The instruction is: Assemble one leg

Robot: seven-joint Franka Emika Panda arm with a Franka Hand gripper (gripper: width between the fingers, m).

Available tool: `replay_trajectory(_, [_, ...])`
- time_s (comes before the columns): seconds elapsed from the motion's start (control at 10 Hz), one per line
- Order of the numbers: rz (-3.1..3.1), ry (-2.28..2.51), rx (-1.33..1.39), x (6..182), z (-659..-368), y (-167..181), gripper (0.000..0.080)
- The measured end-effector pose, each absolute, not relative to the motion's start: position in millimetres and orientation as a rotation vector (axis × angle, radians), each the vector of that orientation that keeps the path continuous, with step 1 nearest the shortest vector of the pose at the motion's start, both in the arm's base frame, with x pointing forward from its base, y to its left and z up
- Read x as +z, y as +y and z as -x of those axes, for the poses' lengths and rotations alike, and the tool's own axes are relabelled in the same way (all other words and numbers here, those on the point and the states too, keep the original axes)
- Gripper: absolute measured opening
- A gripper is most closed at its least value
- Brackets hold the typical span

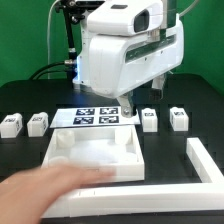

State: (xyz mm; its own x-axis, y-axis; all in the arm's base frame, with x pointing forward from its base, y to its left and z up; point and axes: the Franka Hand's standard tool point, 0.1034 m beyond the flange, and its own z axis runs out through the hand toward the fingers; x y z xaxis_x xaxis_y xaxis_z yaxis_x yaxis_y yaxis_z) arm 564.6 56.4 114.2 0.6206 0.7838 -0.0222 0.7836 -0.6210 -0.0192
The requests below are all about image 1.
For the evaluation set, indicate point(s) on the white L-shaped obstacle fence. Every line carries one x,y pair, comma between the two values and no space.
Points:
205,196

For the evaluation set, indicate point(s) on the blurred human hand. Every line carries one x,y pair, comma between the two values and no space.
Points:
26,195

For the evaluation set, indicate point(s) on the white square tabletop part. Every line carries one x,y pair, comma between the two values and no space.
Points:
116,147

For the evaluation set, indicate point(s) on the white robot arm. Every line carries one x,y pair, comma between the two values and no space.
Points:
125,18

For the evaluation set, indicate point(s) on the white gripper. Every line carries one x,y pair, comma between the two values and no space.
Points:
120,64

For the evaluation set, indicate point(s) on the white sheet with markers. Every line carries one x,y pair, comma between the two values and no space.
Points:
91,116

